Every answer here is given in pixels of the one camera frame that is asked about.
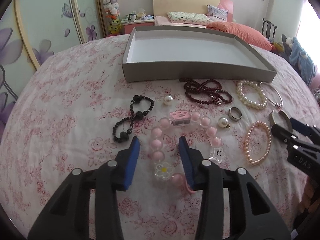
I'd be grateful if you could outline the floral white pillow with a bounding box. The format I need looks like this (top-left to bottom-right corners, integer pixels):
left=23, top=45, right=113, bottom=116
left=167, top=11, right=212, bottom=25

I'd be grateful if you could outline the sliding wardrobe with flowers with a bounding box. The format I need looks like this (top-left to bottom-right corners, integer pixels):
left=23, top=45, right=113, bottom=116
left=1, top=0, right=105, bottom=130

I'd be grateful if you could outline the silver bangle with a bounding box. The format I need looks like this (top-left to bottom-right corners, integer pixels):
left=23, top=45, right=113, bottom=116
left=259, top=82, right=284, bottom=109

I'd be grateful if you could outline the folded salmon duvet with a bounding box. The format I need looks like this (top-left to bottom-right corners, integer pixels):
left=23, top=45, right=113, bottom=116
left=206, top=21, right=272, bottom=51

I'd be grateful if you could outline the floral pink bedsheet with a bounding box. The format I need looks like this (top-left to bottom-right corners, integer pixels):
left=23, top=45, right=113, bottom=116
left=1, top=35, right=319, bottom=239

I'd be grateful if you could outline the loose white pearl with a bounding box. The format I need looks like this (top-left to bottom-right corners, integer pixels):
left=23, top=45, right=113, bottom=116
left=163, top=95, right=174, bottom=106

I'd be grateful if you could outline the pink pearl bracelet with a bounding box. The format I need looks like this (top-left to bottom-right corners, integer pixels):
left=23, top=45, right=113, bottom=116
left=244, top=120, right=272, bottom=166

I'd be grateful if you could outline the grey cardboard tray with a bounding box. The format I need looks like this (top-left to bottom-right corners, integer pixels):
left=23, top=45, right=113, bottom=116
left=122, top=25, right=277, bottom=82

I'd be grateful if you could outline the dark red bead necklace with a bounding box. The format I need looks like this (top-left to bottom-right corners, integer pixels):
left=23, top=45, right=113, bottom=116
left=179, top=77, right=234, bottom=107

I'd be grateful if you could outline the dark wooden chair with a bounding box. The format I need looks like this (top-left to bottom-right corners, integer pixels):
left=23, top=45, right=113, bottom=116
left=261, top=18, right=277, bottom=40

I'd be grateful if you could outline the cream pink headboard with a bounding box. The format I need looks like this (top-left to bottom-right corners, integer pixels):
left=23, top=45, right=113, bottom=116
left=153, top=0, right=234, bottom=22

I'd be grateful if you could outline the black bead bracelet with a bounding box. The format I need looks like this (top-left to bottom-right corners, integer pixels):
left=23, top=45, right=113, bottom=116
left=112, top=94, right=155, bottom=144

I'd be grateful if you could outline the silver ring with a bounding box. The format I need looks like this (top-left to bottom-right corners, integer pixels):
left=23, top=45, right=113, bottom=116
left=227, top=106, right=244, bottom=122

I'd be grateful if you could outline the white mug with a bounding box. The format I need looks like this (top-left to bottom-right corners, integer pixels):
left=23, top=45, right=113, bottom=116
left=129, top=14, right=136, bottom=22

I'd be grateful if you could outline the pink bed mattress sheet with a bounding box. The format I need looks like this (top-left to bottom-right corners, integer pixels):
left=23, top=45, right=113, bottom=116
left=153, top=15, right=208, bottom=29

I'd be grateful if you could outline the blue plush garment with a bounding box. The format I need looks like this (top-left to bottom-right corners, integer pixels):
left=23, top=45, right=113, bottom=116
left=281, top=34, right=317, bottom=86

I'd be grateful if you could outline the pearl pendant with hook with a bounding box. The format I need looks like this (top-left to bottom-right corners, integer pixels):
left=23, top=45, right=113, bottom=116
left=217, top=117, right=231, bottom=128

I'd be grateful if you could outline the white pearl bracelet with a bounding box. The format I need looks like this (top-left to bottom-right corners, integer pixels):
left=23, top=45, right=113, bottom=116
left=236, top=79, right=268, bottom=110

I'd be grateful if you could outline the clear tube of plush toys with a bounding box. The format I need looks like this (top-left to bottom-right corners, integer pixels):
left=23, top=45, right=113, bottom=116
left=102, top=0, right=121, bottom=36

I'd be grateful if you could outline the lavender small pillow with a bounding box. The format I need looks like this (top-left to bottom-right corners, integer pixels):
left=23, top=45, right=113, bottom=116
left=207, top=4, right=228, bottom=22

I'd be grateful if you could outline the pink white nightstand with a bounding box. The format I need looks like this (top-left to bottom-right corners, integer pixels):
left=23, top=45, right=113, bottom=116
left=122, top=20, right=154, bottom=34

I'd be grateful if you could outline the person's right hand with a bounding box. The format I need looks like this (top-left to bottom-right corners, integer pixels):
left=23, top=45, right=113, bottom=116
left=298, top=177, right=319, bottom=213

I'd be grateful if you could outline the large pink bead bracelet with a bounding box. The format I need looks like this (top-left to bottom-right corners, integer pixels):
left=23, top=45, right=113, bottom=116
left=149, top=109, right=228, bottom=193

